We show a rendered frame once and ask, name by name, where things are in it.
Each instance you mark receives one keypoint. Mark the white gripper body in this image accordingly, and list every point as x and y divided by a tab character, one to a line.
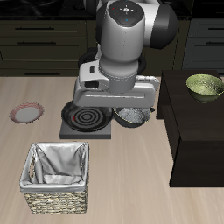
116	99

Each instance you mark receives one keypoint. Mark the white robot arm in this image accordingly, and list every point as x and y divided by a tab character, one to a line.
124	49

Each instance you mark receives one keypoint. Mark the black bowl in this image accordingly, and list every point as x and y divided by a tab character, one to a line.
131	116

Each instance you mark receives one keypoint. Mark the dark grey stove plate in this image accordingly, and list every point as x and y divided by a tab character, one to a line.
86	117

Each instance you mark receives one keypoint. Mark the green bowl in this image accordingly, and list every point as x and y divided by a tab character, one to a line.
204	86

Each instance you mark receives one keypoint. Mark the white plate with pink rim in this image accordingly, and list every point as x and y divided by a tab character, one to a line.
26	113

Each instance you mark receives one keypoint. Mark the dark olive kitchen cupboard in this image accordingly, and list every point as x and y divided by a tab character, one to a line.
43	57

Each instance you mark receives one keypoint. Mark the dark wooden cabinet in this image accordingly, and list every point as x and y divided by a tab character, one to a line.
195	131

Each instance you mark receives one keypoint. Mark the wicker basket with white liner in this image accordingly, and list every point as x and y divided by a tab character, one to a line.
55	172

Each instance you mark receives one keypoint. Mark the grey kitchen cupboard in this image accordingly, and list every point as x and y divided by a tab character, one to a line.
204	55

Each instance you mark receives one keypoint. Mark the black kitchen countertop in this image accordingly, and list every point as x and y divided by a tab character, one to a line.
35	8

